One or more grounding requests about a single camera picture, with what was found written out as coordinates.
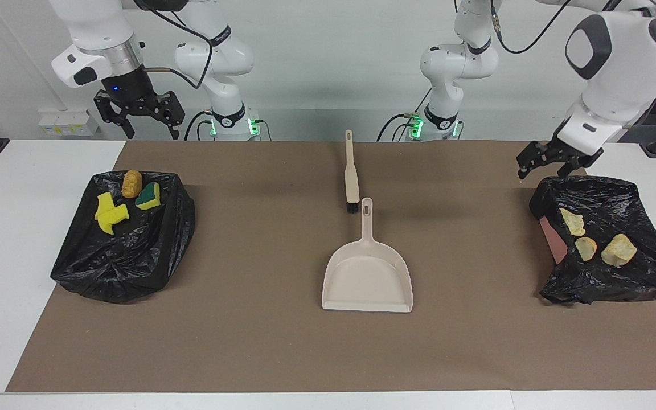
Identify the yellow sponge piece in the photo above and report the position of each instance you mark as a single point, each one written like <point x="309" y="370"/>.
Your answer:
<point x="104" y="204"/>
<point x="148" y="196"/>
<point x="114" y="219"/>

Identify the crumpled black trash bag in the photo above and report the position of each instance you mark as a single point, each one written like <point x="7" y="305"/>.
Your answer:
<point x="630" y="279"/>

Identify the beige plastic dustpan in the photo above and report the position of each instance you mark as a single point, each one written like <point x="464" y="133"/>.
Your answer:
<point x="369" y="276"/>

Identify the small pale bread chunk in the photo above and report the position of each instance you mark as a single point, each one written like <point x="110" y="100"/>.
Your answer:
<point x="586" y="248"/>

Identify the brown bread roll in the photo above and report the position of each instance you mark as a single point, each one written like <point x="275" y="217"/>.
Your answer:
<point x="131" y="184"/>

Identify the golden croissant piece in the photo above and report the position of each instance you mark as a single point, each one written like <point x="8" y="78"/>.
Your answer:
<point x="573" y="222"/>

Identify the beige hand brush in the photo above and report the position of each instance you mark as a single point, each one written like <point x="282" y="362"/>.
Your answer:
<point x="352" y="176"/>

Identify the white wall socket box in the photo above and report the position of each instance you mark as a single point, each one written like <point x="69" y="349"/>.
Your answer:
<point x="66" y="124"/>

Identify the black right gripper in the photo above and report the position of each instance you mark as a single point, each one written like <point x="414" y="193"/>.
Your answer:
<point x="131" y="94"/>

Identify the pink bin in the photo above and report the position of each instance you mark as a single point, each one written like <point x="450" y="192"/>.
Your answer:
<point x="553" y="242"/>

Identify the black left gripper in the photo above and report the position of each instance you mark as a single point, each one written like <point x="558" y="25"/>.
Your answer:
<point x="573" y="152"/>

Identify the large pale bread chunk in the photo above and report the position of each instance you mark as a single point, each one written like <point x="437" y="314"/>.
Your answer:
<point x="618" y="250"/>

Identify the brown paper table mat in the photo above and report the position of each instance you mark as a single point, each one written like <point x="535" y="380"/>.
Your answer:
<point x="248" y="341"/>

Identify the bin lined with black bag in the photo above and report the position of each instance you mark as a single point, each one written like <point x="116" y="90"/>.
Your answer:
<point x="134" y="256"/>

